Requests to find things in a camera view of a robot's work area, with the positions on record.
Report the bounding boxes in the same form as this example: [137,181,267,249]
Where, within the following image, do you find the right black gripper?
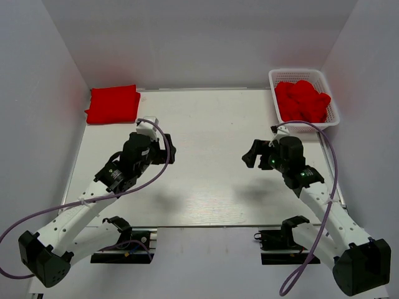
[242,139,289,173]

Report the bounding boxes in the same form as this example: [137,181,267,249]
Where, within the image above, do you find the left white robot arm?
[18,132,176,288]

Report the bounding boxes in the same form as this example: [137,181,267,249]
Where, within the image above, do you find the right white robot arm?
[242,136,391,297]

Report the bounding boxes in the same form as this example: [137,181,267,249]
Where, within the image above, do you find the crumpled red shirts in basket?
[274,80,331,123]

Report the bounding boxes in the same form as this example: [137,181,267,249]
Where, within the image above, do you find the folded red t shirt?
[85,85,141,125]

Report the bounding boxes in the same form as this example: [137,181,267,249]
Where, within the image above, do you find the white plastic basket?
[269,69,340,130]

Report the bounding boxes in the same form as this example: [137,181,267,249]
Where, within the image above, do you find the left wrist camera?
[136,116,159,141]

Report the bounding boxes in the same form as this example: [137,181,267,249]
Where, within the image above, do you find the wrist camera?
[269,124,290,147]
[136,116,159,141]

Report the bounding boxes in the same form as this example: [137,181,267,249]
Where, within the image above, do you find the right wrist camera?
[269,124,290,147]

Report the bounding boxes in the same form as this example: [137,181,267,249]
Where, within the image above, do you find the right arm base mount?
[254,216,310,265]

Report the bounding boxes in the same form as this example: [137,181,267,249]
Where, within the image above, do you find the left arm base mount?
[90,216,157,264]

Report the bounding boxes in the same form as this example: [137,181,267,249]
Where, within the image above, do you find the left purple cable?
[0,117,173,279]

